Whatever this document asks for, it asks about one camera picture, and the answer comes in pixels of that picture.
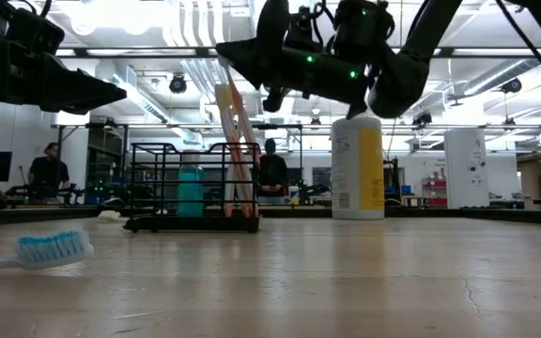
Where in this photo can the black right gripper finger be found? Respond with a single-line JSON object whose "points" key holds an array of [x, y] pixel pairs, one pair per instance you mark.
{"points": [[251, 75], [247, 50]]}

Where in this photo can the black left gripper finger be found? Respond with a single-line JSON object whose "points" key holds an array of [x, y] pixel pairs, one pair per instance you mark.
{"points": [[75, 109], [82, 89]]}

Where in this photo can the white canister with yellow label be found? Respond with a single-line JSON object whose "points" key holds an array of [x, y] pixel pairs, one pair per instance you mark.
{"points": [[357, 178]]}

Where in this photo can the teal bottle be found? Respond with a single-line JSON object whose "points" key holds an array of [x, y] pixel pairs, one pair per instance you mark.
{"points": [[190, 190]]}

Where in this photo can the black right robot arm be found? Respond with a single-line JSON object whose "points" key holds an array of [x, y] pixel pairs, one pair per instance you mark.
{"points": [[402, 80]]}

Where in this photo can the person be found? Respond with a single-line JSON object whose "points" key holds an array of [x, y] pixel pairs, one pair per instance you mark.
{"points": [[273, 171], [50, 171]]}

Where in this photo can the black ceiling spotlight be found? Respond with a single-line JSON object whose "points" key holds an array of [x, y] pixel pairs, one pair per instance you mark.
{"points": [[178, 83], [512, 85]]}

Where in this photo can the background robot arms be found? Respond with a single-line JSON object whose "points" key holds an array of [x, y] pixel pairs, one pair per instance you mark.
{"points": [[75, 192]]}

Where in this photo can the white bottle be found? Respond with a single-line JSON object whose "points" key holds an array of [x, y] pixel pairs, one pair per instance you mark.
{"points": [[293, 195]]}

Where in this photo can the blue and white toothbrush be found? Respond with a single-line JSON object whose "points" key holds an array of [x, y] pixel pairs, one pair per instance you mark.
{"points": [[52, 248]]}

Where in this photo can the red storage shelf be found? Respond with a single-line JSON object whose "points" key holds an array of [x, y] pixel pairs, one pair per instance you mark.
{"points": [[435, 202]]}

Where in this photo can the white pillar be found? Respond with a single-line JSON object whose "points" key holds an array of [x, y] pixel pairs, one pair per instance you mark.
{"points": [[465, 188]]}

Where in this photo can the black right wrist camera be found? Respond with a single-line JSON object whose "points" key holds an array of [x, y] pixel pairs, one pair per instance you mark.
{"points": [[304, 26]]}

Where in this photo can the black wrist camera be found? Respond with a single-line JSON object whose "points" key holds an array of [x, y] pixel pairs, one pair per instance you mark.
{"points": [[304, 26], [35, 30]]}

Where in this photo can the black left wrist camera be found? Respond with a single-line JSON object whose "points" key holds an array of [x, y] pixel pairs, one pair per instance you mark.
{"points": [[35, 30]]}

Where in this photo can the black background gantry frame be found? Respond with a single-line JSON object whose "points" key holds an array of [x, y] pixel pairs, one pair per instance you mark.
{"points": [[181, 126]]}

